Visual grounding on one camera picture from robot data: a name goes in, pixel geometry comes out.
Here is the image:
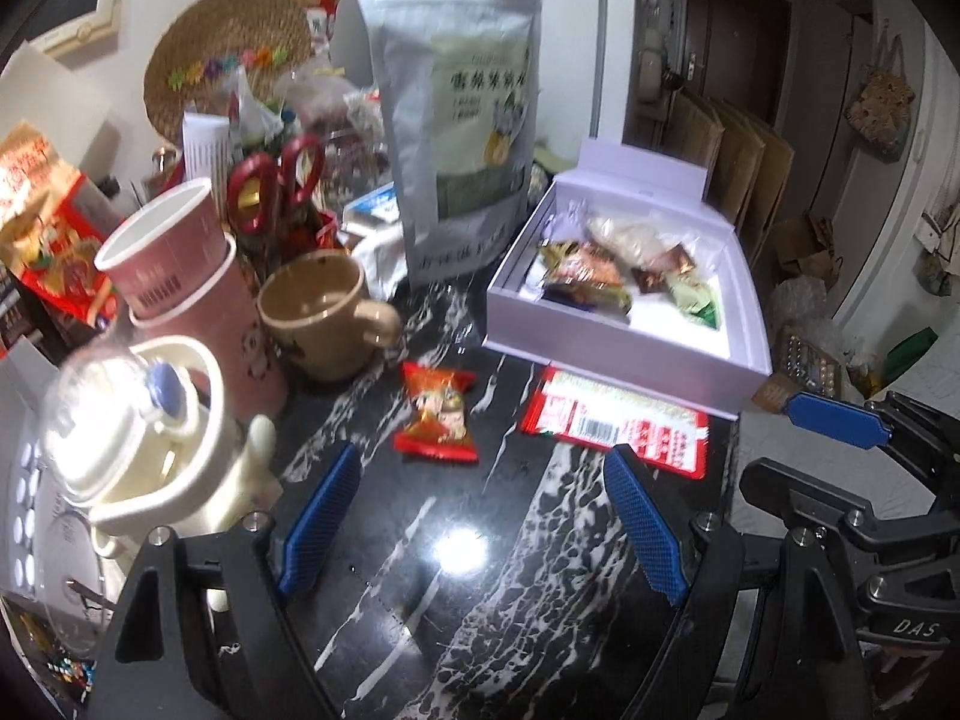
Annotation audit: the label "silver tea pouch bag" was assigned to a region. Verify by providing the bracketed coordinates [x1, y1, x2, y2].
[359, 0, 542, 286]

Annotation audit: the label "clear glass measuring cup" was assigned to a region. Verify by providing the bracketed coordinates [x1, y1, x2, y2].
[37, 512, 122, 658]

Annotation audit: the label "cream character tumbler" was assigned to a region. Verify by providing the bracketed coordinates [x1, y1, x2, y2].
[39, 335, 281, 561]

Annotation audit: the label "brown ceramic mug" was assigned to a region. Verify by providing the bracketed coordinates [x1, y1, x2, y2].
[257, 250, 402, 382]

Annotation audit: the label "red cartoon snack packet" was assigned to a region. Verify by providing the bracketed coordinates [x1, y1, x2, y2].
[394, 362, 478, 463]

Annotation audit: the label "wall intercom panel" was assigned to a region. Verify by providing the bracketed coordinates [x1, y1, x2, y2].
[26, 0, 122, 59]

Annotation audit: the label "long red snack packet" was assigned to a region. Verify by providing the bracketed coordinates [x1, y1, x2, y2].
[519, 366, 709, 479]

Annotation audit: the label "lavender open gift box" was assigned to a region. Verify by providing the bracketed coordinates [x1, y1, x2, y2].
[485, 138, 771, 419]

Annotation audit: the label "brown orange snack packet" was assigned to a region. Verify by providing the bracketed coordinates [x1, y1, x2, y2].
[539, 241, 631, 317]

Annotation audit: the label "purple satin sachet pouch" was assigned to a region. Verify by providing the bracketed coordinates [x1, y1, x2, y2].
[542, 200, 589, 244]

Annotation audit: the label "cardboard box on floor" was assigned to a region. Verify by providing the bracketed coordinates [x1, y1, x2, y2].
[773, 327, 843, 400]

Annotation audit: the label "cardboard sheets stack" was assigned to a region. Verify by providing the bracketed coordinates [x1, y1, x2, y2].
[662, 89, 794, 241]

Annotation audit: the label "hanging patterned tote bag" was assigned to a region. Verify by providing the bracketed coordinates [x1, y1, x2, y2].
[844, 34, 916, 163]

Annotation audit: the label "orange red snack bag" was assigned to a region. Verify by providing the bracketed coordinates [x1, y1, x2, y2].
[2, 122, 122, 328]

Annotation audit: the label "clear bag with white cord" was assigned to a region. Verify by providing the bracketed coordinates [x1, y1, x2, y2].
[586, 215, 665, 268]

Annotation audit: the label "pink paper cup stack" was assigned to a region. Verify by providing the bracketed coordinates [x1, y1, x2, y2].
[94, 177, 288, 422]

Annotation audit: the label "small red candy packet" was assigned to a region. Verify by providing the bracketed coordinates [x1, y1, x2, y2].
[631, 244, 698, 294]

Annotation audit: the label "red handled scissors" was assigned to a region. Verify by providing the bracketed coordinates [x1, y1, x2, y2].
[226, 133, 325, 238]

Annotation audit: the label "woven round straw mat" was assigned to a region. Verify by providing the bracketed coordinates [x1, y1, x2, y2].
[143, 0, 311, 143]

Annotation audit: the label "green candy wrapper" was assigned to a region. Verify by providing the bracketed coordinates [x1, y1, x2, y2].
[665, 273, 721, 330]

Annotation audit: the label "dark wooden door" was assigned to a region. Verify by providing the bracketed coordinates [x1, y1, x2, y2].
[682, 0, 793, 125]

